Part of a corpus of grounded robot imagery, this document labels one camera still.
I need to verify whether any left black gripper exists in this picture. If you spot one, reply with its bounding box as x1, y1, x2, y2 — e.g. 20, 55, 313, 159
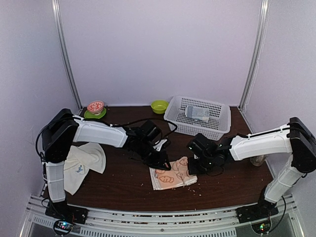
137, 140, 171, 170

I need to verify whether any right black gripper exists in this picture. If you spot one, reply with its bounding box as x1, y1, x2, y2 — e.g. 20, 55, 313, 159
187, 156, 215, 176

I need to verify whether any orange bunny pattern towel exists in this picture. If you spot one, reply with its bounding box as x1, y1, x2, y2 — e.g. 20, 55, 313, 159
149, 157, 198, 191

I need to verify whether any white towel blue print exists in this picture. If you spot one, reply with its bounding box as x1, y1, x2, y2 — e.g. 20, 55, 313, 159
64, 143, 106, 195

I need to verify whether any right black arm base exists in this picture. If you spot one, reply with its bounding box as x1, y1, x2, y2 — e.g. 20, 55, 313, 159
236, 200, 279, 224

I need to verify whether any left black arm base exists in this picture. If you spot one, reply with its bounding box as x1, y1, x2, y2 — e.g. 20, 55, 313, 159
45, 198, 88, 224

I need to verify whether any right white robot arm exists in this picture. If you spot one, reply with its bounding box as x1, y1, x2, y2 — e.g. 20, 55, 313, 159
187, 117, 316, 218

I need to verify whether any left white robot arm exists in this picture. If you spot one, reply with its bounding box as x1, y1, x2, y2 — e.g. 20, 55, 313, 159
40, 108, 171, 219

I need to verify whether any small green bowl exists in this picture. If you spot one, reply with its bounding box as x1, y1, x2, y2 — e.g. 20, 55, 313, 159
151, 100, 169, 114

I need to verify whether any white plastic perforated basket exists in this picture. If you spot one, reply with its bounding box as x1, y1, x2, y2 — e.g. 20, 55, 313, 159
164, 96, 231, 141

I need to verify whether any beige paper cup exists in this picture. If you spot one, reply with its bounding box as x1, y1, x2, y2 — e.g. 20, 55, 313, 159
249, 155, 268, 167

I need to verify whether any red patterned bowl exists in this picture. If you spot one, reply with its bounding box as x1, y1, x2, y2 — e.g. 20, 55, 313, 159
87, 101, 104, 115

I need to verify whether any green plate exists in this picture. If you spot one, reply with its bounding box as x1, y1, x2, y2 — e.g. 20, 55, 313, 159
84, 108, 107, 119

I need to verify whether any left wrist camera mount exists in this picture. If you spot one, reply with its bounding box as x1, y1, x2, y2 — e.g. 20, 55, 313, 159
153, 139, 171, 152

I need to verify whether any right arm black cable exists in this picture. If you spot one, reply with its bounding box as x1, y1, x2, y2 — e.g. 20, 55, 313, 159
206, 165, 225, 177

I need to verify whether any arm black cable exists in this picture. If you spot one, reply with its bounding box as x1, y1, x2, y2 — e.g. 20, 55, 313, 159
206, 165, 225, 177
108, 118, 178, 139

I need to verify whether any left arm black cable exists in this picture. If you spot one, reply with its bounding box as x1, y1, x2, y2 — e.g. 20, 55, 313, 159
108, 118, 178, 139

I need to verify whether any front aluminium rail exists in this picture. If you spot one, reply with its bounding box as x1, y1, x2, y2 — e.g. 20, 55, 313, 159
17, 195, 307, 237

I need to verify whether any left aluminium frame post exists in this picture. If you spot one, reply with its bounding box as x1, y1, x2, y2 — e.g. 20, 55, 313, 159
51, 0, 83, 111

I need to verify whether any aluminium frame post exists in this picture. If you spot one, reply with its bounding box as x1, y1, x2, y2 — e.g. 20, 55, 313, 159
239, 0, 270, 112
51, 0, 83, 111

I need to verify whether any right aluminium frame post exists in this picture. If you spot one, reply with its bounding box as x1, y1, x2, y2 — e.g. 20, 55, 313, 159
239, 0, 270, 112

